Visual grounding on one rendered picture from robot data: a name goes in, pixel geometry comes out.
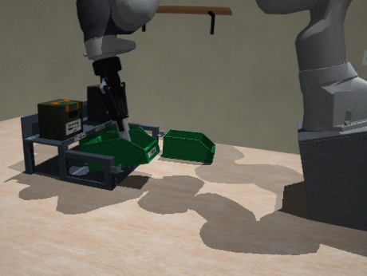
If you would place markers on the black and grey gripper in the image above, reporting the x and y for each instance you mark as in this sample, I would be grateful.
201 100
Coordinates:
113 90

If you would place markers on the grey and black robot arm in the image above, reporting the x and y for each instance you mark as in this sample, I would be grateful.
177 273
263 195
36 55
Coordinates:
334 98

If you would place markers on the black storage case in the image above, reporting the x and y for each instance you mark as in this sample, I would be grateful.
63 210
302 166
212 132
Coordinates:
97 112

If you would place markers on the green bin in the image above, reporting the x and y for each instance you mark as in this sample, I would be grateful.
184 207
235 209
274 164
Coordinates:
184 145
141 150
113 128
91 137

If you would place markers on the dark grey metal shelf rack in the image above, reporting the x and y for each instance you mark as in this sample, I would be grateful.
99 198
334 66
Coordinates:
71 160

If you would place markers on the dark green tool case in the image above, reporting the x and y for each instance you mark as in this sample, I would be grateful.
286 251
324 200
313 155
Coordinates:
60 120

